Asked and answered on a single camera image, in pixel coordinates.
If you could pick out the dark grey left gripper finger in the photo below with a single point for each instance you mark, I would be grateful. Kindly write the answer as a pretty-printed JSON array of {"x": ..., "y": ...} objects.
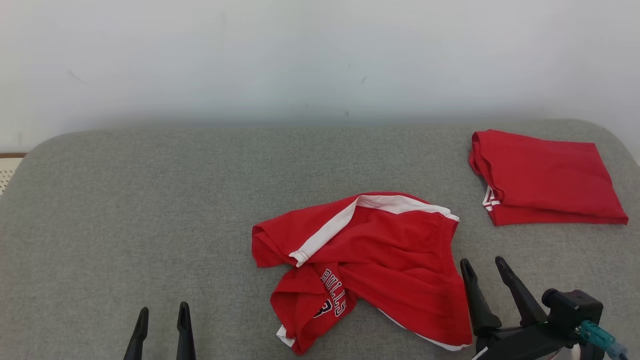
[
  {"x": 137, "y": 340},
  {"x": 185, "y": 340}
]

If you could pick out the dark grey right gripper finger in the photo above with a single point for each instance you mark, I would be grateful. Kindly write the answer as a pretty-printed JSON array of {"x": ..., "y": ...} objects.
[
  {"x": 525, "y": 305},
  {"x": 479, "y": 310}
]

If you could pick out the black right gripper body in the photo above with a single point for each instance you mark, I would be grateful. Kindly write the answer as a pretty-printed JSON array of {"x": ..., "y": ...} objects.
[{"x": 520, "y": 345}]

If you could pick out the red Bulls shorts white stripe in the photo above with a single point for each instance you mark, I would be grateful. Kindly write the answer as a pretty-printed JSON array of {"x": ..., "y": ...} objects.
[{"x": 400, "y": 260}]

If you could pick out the red shirt with white stripes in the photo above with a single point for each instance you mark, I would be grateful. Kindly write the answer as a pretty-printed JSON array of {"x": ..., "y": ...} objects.
[{"x": 545, "y": 180}]

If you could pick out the white perforated laundry basket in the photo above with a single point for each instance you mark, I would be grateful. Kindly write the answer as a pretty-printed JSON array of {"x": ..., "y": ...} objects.
[{"x": 9, "y": 175}]

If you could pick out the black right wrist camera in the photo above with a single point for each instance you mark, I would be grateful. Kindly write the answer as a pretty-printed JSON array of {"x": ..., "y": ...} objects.
[{"x": 575, "y": 310}]

